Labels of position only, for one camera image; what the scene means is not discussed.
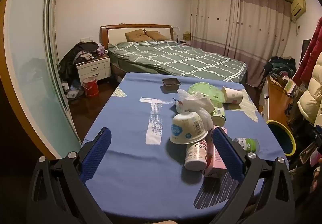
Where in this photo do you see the blue printed tablecloth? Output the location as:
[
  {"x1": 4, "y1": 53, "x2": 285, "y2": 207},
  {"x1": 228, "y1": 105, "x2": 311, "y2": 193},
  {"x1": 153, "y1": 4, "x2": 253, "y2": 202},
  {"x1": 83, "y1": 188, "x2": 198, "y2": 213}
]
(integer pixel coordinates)
[{"x1": 82, "y1": 72, "x2": 290, "y2": 221}]

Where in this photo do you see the red bucket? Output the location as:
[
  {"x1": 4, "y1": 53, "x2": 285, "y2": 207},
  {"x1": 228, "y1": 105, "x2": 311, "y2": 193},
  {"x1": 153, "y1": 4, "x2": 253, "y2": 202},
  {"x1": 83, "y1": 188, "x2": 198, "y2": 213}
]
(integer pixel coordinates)
[{"x1": 83, "y1": 77, "x2": 99, "y2": 97}]

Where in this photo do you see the red jacket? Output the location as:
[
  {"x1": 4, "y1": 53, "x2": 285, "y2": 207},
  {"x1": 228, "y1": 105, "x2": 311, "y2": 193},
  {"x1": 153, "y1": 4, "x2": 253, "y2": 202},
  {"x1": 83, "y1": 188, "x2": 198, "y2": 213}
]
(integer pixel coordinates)
[{"x1": 292, "y1": 15, "x2": 322, "y2": 86}]

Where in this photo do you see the green plaid duvet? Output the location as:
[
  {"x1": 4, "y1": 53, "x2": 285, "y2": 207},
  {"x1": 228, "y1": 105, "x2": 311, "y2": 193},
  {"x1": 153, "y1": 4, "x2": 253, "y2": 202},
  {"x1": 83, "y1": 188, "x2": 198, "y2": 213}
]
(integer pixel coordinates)
[{"x1": 108, "y1": 40, "x2": 248, "y2": 83}]

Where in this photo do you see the yellow rimmed trash bin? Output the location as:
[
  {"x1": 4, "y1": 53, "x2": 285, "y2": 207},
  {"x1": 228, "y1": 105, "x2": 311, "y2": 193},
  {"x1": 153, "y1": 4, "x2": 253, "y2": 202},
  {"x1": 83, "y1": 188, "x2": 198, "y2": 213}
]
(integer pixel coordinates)
[{"x1": 266, "y1": 120, "x2": 296, "y2": 156}]

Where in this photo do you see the pale green tea box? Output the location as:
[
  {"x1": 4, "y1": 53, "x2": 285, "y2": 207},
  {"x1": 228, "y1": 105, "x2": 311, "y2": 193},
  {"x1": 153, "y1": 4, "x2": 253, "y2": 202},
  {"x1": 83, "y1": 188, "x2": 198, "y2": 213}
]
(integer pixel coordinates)
[{"x1": 211, "y1": 106, "x2": 226, "y2": 127}]

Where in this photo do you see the black plastic tray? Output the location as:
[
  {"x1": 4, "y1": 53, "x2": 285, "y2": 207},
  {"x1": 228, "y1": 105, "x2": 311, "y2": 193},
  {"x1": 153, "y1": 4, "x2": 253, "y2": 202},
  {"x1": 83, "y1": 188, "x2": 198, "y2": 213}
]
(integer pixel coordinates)
[{"x1": 162, "y1": 78, "x2": 182, "y2": 88}]

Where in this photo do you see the brown pillow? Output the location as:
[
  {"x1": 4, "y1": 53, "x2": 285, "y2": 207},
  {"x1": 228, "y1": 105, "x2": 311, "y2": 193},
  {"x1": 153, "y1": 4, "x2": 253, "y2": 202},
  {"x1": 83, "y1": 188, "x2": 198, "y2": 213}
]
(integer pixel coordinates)
[
  {"x1": 145, "y1": 30, "x2": 170, "y2": 41},
  {"x1": 125, "y1": 29, "x2": 153, "y2": 43}
]

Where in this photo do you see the clear plastic bag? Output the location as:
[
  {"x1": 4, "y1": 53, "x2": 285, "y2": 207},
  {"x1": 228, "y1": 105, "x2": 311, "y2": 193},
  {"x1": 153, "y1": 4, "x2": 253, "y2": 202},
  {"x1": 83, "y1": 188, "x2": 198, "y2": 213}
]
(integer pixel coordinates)
[{"x1": 64, "y1": 83, "x2": 85, "y2": 100}]

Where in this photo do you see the clothes pile on dresser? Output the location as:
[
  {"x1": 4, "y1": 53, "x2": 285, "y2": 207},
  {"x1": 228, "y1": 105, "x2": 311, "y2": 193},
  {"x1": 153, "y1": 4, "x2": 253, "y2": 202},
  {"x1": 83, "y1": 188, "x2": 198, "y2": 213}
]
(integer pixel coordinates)
[{"x1": 264, "y1": 56, "x2": 297, "y2": 80}]

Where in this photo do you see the wooden dresser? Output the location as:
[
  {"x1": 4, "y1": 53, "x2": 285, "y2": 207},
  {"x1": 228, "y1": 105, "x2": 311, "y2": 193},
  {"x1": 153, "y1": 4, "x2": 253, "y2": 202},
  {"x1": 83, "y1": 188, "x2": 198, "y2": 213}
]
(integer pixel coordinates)
[{"x1": 260, "y1": 75, "x2": 293, "y2": 126}]

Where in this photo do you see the sliding glass door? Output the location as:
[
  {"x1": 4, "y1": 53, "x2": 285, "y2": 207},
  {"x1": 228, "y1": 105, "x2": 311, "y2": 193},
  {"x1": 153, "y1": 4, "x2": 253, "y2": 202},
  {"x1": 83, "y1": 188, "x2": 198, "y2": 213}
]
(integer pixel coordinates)
[{"x1": 4, "y1": 0, "x2": 83, "y2": 161}]

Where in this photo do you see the black monitor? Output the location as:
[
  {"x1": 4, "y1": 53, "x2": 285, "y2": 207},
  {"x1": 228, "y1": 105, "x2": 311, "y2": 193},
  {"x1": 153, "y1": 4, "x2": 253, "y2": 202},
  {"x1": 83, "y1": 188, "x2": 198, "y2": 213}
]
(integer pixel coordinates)
[{"x1": 300, "y1": 39, "x2": 312, "y2": 63}]

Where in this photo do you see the white nightstand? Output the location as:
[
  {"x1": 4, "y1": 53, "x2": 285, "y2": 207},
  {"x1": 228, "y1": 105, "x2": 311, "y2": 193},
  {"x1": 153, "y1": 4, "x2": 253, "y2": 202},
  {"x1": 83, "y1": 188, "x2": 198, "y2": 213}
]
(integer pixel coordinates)
[{"x1": 76, "y1": 54, "x2": 111, "y2": 85}]

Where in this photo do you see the dotted paper cup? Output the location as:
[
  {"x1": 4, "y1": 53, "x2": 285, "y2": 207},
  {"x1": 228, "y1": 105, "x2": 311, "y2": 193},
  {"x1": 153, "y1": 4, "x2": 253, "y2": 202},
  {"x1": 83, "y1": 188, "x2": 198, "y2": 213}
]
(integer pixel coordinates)
[{"x1": 221, "y1": 86, "x2": 244, "y2": 104}]

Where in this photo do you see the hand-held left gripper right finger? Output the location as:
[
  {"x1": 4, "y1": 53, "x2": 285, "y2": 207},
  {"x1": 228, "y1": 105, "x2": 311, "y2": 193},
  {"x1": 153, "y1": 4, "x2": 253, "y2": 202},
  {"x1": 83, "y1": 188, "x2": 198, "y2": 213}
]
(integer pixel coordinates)
[{"x1": 213, "y1": 126, "x2": 295, "y2": 224}]

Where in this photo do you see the white supplement bottle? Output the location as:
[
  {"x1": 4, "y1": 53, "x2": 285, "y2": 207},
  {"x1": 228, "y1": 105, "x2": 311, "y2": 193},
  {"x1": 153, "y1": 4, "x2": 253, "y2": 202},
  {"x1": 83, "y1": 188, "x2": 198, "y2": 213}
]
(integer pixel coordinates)
[{"x1": 184, "y1": 138, "x2": 209, "y2": 171}]

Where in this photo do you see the white tissue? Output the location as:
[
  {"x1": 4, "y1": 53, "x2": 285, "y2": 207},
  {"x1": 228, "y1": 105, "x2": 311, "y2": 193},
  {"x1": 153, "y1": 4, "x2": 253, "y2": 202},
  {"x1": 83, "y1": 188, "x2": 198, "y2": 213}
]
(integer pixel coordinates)
[{"x1": 172, "y1": 89, "x2": 215, "y2": 131}]

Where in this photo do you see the dark clothes pile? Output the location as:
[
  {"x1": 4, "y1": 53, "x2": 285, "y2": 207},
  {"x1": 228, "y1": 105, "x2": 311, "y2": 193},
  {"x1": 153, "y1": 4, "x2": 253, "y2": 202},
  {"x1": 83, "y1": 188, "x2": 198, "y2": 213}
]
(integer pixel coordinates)
[{"x1": 58, "y1": 41, "x2": 108, "y2": 81}]

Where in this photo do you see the green and white bottle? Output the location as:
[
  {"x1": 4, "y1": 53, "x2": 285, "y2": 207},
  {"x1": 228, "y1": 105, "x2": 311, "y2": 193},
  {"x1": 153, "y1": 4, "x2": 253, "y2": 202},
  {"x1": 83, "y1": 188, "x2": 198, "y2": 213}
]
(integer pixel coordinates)
[{"x1": 233, "y1": 138, "x2": 260, "y2": 153}]

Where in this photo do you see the pink carton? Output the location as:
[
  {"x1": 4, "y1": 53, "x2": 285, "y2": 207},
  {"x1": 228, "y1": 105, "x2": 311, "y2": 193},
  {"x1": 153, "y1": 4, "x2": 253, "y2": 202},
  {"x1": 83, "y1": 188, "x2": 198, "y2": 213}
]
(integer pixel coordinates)
[{"x1": 202, "y1": 126, "x2": 230, "y2": 178}]

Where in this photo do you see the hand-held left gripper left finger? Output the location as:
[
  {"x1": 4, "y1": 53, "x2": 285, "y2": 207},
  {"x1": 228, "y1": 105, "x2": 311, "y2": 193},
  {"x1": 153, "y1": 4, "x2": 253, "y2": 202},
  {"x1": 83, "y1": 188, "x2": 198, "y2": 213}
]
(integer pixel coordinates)
[{"x1": 26, "y1": 127, "x2": 112, "y2": 224}]

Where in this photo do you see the wall air conditioner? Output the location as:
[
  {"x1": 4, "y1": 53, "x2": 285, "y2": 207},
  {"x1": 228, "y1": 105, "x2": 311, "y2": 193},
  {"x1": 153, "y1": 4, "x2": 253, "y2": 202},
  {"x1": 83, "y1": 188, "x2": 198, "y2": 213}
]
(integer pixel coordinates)
[{"x1": 290, "y1": 0, "x2": 307, "y2": 22}]

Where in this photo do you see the pink and white curtain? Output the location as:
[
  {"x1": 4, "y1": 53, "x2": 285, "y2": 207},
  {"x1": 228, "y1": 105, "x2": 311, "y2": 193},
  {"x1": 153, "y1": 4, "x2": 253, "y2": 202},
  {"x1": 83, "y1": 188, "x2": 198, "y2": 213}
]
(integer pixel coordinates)
[{"x1": 189, "y1": 0, "x2": 293, "y2": 87}]

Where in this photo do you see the wooden bed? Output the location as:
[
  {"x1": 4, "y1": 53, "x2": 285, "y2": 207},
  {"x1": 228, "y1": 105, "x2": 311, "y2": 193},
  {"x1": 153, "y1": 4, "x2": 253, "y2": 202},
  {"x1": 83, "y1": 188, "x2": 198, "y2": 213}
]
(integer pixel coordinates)
[{"x1": 100, "y1": 24, "x2": 248, "y2": 86}]

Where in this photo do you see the white plastic bowl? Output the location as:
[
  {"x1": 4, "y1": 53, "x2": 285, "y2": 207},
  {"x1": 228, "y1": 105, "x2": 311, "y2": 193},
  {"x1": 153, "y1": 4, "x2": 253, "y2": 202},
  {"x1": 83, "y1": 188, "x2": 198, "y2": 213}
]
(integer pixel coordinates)
[{"x1": 169, "y1": 111, "x2": 209, "y2": 145}]

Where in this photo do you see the white puffer jacket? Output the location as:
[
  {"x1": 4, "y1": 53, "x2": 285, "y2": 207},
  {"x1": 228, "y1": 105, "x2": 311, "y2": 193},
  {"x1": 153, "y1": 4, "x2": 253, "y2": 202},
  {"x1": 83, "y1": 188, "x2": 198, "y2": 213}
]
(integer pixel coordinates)
[{"x1": 297, "y1": 52, "x2": 322, "y2": 124}]

